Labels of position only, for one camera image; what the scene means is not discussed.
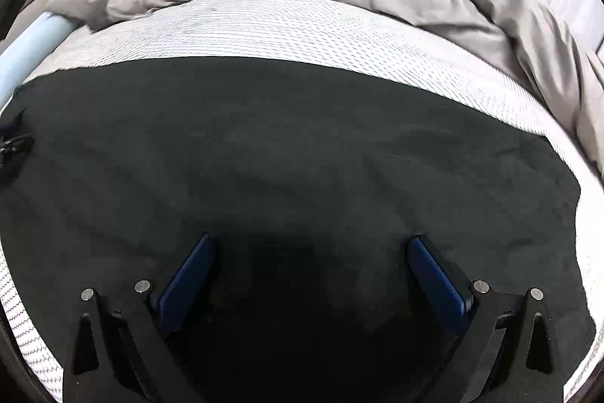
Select light blue pillow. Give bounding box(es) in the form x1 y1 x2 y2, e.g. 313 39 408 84
0 11 80 104

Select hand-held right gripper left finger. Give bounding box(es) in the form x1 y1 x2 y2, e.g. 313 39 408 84
62 233 218 403

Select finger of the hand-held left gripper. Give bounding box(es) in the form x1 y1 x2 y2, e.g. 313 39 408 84
0 133 35 171

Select bed with white patterned sheet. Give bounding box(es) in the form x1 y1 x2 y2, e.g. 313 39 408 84
0 0 604 403

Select black pants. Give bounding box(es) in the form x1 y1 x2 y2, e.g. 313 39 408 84
0 56 598 403

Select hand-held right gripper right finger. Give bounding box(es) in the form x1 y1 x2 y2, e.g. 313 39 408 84
407 234 564 403

